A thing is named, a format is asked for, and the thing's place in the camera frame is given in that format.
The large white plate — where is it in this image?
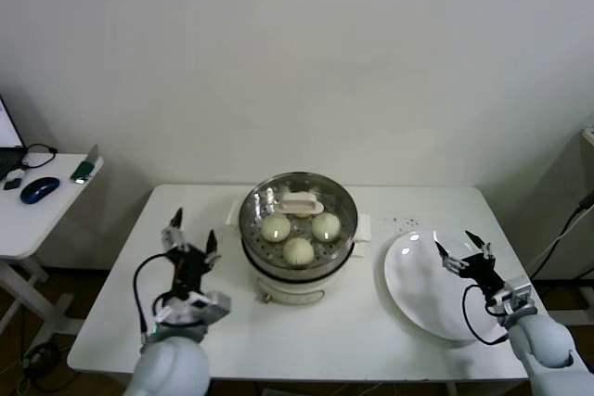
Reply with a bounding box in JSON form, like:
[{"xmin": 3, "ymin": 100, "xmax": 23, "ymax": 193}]
[{"xmin": 382, "ymin": 229, "xmax": 505, "ymax": 350}]

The white side desk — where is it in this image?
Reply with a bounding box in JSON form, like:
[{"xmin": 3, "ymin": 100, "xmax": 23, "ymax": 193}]
[{"xmin": 0, "ymin": 152, "xmax": 104, "ymax": 351}]

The black laptop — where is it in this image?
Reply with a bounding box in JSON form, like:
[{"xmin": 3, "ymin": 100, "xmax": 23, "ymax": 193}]
[{"xmin": 0, "ymin": 93, "xmax": 27, "ymax": 182}]

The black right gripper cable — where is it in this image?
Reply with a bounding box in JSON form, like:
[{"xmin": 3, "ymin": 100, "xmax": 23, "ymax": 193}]
[{"xmin": 462, "ymin": 284, "xmax": 511, "ymax": 346}]

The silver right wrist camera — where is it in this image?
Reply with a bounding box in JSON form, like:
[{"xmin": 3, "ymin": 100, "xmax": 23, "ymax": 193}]
[{"xmin": 491, "ymin": 276, "xmax": 534, "ymax": 323}]

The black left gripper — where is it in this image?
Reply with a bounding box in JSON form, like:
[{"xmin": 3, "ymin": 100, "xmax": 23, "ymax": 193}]
[{"xmin": 161, "ymin": 210, "xmax": 222, "ymax": 300}]

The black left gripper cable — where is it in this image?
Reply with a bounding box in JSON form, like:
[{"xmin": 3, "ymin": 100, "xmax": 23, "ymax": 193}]
[{"xmin": 133, "ymin": 251, "xmax": 180, "ymax": 346}]

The oval glass pot lid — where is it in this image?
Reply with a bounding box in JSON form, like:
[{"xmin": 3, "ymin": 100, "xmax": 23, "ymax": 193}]
[{"xmin": 239, "ymin": 173, "xmax": 359, "ymax": 271}]

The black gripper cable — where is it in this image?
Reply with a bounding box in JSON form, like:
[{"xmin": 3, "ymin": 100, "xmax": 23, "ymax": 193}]
[
  {"xmin": 462, "ymin": 284, "xmax": 511, "ymax": 346},
  {"xmin": 133, "ymin": 251, "xmax": 180, "ymax": 346}
]

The perforated steel steamer basket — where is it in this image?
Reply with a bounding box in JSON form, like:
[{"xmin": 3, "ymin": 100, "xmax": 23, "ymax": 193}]
[{"xmin": 238, "ymin": 172, "xmax": 359, "ymax": 273}]

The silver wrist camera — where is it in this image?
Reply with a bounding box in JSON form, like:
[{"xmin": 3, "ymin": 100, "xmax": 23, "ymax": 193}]
[
  {"xmin": 491, "ymin": 276, "xmax": 534, "ymax": 323},
  {"xmin": 189, "ymin": 290, "xmax": 232, "ymax": 326}
]

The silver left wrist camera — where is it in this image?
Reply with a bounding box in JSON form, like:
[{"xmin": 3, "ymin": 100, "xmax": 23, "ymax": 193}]
[{"xmin": 189, "ymin": 290, "xmax": 232, "ymax": 326}]

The blue computer mouse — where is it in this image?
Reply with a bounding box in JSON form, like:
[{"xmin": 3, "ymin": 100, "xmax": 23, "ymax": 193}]
[{"xmin": 19, "ymin": 176, "xmax": 61, "ymax": 205}]

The black power cable with plug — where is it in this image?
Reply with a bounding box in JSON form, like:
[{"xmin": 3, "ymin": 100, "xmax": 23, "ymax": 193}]
[{"xmin": 526, "ymin": 189, "xmax": 594, "ymax": 279}]

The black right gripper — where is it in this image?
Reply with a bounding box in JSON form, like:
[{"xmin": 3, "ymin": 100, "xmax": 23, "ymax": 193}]
[{"xmin": 434, "ymin": 229, "xmax": 507, "ymax": 299}]

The green and white stapler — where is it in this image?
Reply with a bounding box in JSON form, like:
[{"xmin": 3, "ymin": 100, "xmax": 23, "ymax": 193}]
[{"xmin": 69, "ymin": 143, "xmax": 104, "ymax": 184}]

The thin black looped cable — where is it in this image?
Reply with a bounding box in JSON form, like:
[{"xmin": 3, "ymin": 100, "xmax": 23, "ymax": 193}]
[{"xmin": 19, "ymin": 143, "xmax": 59, "ymax": 171}]

